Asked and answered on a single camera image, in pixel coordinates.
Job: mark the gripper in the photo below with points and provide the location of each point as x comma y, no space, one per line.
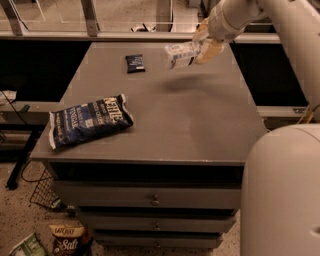
219,25

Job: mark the clear blue plastic bottle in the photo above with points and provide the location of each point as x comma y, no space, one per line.
181,54

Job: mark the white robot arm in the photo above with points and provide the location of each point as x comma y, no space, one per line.
280,195

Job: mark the dark blue rxbar blueberry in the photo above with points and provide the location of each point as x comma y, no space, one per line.
135,63

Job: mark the grey drawer cabinet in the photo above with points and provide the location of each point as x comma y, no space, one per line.
193,129

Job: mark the blue kettle chips bag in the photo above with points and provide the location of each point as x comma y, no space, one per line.
86,122

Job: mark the top drawer knob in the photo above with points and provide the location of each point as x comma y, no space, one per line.
154,200

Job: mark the drawer knob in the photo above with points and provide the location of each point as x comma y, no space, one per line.
156,227
154,200

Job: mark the middle drawer knob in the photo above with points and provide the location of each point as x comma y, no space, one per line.
156,227

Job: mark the black table leg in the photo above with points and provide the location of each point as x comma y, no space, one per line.
22,159

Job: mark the late july chips bag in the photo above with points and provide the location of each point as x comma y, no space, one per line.
69,240

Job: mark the green snack bag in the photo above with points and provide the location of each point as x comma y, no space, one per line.
29,246

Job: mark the metal railing frame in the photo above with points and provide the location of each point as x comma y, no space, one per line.
103,20

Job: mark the yellow rolling cart frame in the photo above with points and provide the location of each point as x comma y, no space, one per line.
308,115

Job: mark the black wire basket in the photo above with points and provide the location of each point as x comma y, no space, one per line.
44,196

